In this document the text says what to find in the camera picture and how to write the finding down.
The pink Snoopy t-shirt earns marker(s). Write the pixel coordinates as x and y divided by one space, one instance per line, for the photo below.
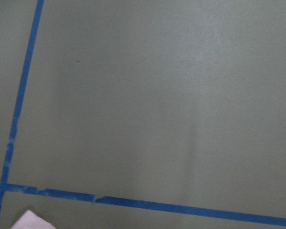
29 220

